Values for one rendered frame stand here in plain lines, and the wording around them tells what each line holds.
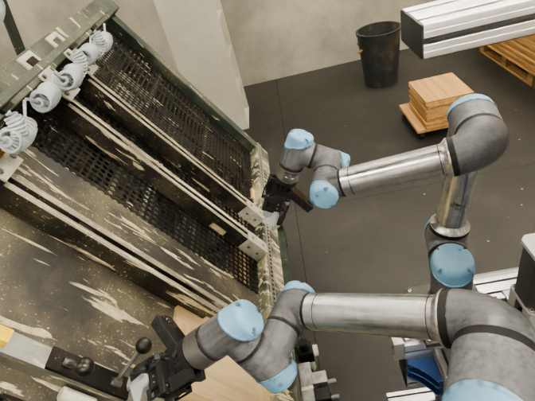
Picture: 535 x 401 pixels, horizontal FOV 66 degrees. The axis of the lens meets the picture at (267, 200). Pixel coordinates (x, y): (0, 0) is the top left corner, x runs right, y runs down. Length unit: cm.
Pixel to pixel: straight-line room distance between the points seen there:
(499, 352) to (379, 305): 21
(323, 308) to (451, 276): 54
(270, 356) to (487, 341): 37
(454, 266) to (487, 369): 68
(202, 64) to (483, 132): 400
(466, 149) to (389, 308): 44
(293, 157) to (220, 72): 367
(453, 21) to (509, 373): 45
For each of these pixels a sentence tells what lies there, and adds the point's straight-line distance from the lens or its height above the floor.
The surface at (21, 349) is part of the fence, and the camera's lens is 103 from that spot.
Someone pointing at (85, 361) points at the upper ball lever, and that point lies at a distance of 94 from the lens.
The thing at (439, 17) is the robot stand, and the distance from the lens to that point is 61.
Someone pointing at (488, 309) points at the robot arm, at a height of 166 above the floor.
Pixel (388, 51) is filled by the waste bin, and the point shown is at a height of 44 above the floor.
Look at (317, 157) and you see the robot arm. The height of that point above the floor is 158.
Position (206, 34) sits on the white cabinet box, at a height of 115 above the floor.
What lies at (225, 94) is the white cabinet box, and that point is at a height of 48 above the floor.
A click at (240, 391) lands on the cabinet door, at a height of 100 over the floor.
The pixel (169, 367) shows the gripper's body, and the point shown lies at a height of 151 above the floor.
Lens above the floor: 220
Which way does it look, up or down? 36 degrees down
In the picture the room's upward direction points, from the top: 16 degrees counter-clockwise
